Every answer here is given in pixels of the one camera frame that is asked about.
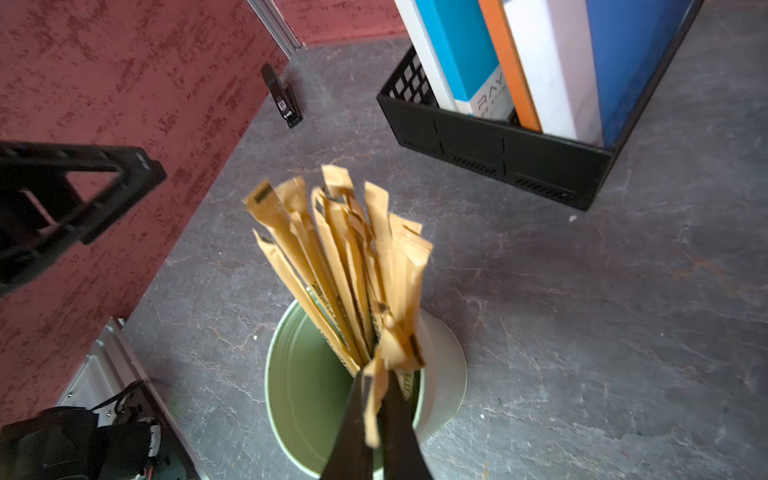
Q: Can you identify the teal book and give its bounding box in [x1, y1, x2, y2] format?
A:
[416, 0, 514, 122]

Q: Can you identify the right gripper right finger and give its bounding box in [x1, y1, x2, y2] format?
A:
[380, 371, 433, 480]

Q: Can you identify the blue folder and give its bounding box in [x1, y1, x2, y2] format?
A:
[586, 0, 691, 147]

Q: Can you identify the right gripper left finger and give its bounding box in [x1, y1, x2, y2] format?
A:
[320, 371, 373, 480]

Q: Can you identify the straw bundle in cup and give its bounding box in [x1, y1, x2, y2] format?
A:
[242, 164, 397, 377]

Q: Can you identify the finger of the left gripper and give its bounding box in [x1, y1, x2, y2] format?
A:
[1, 141, 167, 294]

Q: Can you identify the green metal cup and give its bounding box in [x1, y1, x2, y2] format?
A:
[265, 301, 467, 479]

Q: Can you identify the orange book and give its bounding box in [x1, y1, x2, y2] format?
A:
[478, 0, 542, 132]

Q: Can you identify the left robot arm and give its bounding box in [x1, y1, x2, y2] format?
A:
[1, 142, 206, 479]

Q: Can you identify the black stapler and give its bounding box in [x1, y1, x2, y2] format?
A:
[261, 63, 303, 128]

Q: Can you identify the black mesh file holder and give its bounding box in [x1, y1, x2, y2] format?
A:
[377, 1, 702, 211]

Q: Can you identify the aluminium front rail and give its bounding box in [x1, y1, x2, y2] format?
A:
[56, 318, 209, 479]

